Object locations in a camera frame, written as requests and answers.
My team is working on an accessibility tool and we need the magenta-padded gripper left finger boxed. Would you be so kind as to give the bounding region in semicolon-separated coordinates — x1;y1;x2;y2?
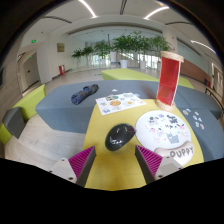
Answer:
49;145;98;188

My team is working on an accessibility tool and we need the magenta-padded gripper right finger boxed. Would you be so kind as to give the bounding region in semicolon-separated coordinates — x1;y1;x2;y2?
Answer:
134;144;184;185

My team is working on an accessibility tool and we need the black computer mouse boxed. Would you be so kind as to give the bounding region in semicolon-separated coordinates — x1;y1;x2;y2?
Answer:
104;123;137;152

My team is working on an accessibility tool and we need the round white printed mouse pad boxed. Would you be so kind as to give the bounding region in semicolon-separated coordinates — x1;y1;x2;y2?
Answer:
134;109;195;167

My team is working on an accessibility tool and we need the large grey upholstered bench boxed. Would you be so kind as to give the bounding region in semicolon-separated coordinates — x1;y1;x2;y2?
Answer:
34;79;224;163

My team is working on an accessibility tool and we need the group of small stickers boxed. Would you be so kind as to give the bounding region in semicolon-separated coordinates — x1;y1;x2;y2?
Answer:
182;108;206;131

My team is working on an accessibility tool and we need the dark blue folded umbrella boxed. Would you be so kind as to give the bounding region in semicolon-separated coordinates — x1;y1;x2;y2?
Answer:
70;83;100;106

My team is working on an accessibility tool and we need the white sticker sheet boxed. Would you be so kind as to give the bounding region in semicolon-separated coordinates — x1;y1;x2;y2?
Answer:
95;92;148;117

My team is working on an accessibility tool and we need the green bench with grey end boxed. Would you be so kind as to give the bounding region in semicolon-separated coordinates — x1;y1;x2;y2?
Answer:
0;83;47;145

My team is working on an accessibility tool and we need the red cylinder with wooden ends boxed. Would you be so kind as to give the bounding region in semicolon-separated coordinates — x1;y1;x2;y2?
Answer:
155;50;185;112

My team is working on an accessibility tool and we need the dark wooden chair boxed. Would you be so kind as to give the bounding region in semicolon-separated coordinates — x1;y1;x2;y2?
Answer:
204;87;224;111

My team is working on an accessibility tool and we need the lime green bench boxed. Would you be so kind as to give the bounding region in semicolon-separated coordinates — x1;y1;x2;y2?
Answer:
100;68;195;90

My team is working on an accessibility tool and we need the group of potted plants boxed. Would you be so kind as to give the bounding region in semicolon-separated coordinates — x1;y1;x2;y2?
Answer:
71;30;173;71

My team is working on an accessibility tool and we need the group of ceiling strip lights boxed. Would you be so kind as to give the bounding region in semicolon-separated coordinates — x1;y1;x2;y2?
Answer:
78;0;218;54

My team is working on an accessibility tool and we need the black wall screen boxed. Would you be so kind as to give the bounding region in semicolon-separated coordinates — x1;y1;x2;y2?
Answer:
0;66;5;88

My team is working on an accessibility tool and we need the gold wall plaque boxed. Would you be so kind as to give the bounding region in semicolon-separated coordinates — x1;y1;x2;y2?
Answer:
56;42;66;53

